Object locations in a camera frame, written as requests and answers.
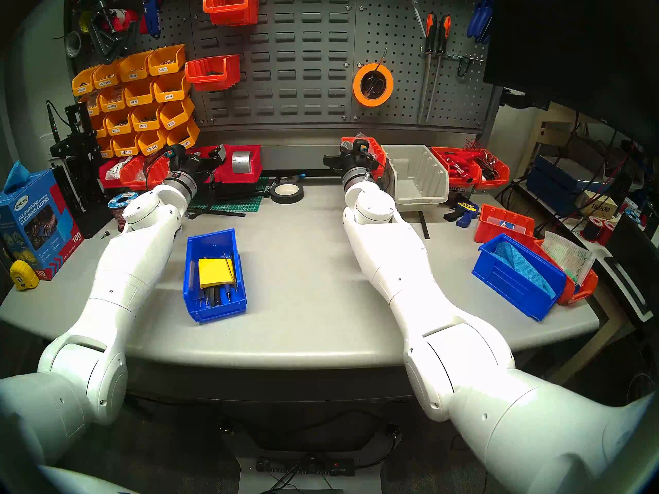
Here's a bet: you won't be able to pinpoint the yellow bin labelled M3-6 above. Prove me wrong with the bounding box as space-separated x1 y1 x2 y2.
159 98 196 131

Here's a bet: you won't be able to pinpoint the yellow bin labelled M4-0.7X6 HEX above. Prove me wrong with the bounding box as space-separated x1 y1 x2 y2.
166 120 201 151

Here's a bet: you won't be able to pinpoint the orange-red bin with paper packet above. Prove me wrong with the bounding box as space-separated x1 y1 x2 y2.
533 239 599 306

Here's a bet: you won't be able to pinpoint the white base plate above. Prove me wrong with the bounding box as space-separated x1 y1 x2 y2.
237 457 384 494

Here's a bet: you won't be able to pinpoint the blue cloth in dispenser box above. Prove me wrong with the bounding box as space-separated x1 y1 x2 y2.
3 161 31 194

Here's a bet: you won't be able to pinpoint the white paper packet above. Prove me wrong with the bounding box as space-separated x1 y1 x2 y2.
542 232 597 285

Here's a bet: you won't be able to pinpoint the yellow bin labelled M2.5-5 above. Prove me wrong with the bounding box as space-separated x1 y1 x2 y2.
137 129 169 156

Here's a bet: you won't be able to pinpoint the yellow bin labelled M3-4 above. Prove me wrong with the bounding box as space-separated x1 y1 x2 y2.
153 72 192 103

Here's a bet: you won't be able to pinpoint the red louvre-hung bin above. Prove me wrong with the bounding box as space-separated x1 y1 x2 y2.
203 0 261 26
185 55 241 92

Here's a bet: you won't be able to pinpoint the red thread spool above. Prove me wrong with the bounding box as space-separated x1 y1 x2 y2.
582 215 616 246

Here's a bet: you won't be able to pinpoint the yellow bin labelled M3-12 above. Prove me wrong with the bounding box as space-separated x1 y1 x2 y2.
105 111 134 136

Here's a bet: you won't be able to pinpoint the red bin with wires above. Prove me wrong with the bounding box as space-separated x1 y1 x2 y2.
466 149 511 190

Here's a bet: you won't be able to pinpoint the grey louvred wall panel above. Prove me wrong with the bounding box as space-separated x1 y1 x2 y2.
190 0 361 126

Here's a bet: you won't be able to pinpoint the yellow bin labelled M2.5-6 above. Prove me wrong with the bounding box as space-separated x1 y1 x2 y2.
111 134 141 158

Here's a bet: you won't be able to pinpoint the large white plastic bin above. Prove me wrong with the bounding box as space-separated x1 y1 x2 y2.
382 145 449 212

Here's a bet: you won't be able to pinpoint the grey pegboard with screwdrivers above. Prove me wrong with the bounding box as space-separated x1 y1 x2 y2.
354 0 497 133

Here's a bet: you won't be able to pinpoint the yellow bin labelled M4X4XS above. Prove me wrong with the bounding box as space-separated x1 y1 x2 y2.
98 86 128 113

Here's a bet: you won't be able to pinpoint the red bin with white bag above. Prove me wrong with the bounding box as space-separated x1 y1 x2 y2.
99 158 127 188

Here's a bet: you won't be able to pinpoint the blue yellow bar clamp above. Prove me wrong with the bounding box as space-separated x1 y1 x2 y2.
444 199 482 228

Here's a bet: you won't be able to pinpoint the small red parts bin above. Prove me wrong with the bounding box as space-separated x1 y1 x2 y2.
341 136 387 180

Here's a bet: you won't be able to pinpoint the black tape roll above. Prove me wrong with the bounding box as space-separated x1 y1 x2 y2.
270 183 305 205

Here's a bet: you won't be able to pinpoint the metal tool holder rail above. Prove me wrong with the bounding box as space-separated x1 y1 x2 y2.
421 45 487 64

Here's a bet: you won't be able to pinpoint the yellow notepad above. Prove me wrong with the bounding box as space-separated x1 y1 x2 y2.
198 258 237 289

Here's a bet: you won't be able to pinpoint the black power strip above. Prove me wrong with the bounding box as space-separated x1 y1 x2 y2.
256 457 356 477

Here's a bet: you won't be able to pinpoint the yellow tape measure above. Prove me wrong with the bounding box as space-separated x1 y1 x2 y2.
9 260 40 291

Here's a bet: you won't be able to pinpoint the yellow bin labelled M4-6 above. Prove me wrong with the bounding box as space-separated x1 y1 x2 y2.
124 80 158 108

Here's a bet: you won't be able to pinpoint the folded blue cloth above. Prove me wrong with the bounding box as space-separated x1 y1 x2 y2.
494 242 557 299

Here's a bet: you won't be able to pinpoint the orange-red plastic storage bin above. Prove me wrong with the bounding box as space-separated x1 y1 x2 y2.
147 156 173 187
119 156 152 190

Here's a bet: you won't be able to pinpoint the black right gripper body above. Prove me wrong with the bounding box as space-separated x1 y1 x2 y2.
342 154 386 172

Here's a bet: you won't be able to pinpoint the yellow bin labelled M3X6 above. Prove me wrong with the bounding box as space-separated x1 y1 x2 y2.
147 44 186 77

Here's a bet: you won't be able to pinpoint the red white tape roll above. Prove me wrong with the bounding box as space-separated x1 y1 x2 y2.
100 7 140 31

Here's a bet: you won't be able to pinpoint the grey pegboard with yellow bins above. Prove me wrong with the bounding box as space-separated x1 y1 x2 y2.
64 0 199 154

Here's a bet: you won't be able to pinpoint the blue spring clamps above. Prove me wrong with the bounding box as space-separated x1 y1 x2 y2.
467 0 496 45

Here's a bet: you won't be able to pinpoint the red bin with blue label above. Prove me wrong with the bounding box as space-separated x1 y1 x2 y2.
474 204 536 244

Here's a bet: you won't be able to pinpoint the blue bin with hand tools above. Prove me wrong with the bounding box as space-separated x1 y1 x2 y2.
183 228 248 324

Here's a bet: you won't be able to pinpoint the red wire spool blue label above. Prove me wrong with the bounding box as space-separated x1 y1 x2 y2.
108 191 140 231

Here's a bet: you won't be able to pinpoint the orange tape roll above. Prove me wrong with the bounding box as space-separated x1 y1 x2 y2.
352 63 395 108

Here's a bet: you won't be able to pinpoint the green cutting mat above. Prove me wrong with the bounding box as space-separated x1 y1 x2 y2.
185 182 266 214

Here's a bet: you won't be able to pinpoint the orange black handled screwdriver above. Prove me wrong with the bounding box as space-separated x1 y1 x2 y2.
418 13 438 124
426 15 453 123

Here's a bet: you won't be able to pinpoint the black grey vise clamp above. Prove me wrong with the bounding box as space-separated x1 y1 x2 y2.
88 0 141 64

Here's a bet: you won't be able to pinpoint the yellow bin labelled M3X8 BAD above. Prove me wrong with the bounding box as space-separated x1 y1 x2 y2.
93 61 123 90

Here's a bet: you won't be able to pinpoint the black metal frame stand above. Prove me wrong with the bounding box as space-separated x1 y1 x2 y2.
49 103 116 239

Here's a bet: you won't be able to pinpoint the red plastic storage bin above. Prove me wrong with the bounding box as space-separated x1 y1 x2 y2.
219 145 263 184
193 146 224 184

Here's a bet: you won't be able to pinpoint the brown cardboard box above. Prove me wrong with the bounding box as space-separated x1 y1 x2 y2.
577 189 618 221

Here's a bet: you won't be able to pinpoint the blue cleaning cloths box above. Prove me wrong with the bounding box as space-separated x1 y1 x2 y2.
0 169 84 281

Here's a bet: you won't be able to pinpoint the black monitor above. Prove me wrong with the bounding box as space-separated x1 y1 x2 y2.
484 0 659 149

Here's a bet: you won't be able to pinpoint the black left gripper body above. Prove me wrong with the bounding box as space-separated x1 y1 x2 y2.
172 156 217 186

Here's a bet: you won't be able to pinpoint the yellow bin labelled M3-8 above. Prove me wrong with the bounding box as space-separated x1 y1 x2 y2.
131 105 164 132

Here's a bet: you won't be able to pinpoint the dark blue crate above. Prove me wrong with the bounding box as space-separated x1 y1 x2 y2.
528 155 590 210

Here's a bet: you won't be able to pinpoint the blue bin with cloth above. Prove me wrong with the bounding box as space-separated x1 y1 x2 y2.
472 234 567 322

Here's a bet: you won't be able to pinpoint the red bin with red tool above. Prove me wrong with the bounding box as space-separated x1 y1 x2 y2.
431 147 482 190

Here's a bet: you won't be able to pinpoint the red hand tool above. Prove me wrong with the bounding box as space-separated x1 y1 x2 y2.
440 152 479 182

